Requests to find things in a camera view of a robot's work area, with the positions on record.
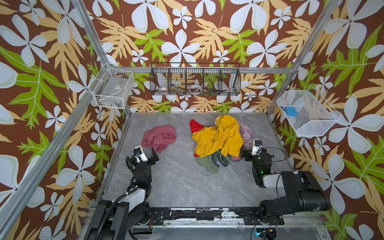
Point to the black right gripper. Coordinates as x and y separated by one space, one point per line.
249 154

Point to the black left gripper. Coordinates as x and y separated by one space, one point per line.
151 161

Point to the dark pink cloth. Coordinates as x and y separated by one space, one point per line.
159 138

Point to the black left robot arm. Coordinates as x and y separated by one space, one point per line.
113 220

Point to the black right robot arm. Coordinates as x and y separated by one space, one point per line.
296 191

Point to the light mauve cloth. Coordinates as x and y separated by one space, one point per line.
247 135

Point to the yellow cloth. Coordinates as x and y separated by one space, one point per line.
224 136

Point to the green cloth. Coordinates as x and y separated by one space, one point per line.
213 162

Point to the red cloth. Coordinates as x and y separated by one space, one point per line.
195 126

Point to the blue toy in basket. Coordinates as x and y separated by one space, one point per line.
290 111

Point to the white bowl in basket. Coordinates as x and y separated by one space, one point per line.
195 88

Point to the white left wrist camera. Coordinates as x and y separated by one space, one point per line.
139 155

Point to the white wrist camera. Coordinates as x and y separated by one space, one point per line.
257 147
139 155

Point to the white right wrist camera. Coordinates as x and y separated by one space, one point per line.
257 147

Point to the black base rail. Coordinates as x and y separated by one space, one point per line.
243 215

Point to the white wire basket right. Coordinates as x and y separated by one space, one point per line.
316 116

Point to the white wire basket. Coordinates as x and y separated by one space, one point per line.
111 88
316 116

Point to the white wire basket left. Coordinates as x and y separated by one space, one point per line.
111 88

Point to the black wire basket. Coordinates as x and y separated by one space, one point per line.
217 79

